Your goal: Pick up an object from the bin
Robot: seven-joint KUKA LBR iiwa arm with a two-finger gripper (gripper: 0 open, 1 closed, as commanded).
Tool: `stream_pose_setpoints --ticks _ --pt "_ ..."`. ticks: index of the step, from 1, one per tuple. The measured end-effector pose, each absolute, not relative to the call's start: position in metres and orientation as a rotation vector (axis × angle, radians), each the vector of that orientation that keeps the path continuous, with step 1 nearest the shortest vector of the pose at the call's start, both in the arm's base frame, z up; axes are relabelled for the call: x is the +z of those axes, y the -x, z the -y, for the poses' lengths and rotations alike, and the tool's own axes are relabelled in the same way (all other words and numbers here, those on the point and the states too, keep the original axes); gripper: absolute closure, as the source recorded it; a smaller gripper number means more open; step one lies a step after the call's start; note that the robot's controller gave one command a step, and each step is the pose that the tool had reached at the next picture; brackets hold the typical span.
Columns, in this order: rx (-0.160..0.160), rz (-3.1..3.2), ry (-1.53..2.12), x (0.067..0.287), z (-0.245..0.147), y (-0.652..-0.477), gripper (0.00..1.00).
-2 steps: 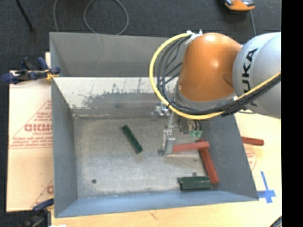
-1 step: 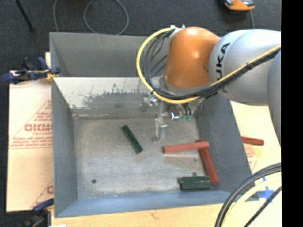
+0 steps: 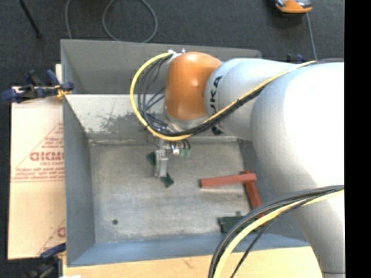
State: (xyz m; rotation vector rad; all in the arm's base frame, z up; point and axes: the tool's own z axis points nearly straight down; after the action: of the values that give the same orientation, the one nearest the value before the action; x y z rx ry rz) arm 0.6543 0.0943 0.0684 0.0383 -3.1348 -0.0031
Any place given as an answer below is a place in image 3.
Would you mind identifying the red-brown flat block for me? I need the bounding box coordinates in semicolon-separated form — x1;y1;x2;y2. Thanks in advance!
240;170;266;219
198;172;258;189

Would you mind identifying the brown cardboard board red print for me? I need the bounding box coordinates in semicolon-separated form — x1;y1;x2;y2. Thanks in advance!
6;63;68;261

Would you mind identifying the dark green block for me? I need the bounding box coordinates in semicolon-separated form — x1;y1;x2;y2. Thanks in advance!
146;151;174;188
217;215;274;234

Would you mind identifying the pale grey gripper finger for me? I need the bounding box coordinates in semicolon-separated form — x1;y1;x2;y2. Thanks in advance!
161;150;169;177
154;150;162;177

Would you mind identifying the grey metal bin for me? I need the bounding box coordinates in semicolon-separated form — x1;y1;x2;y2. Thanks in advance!
60;38;311;268

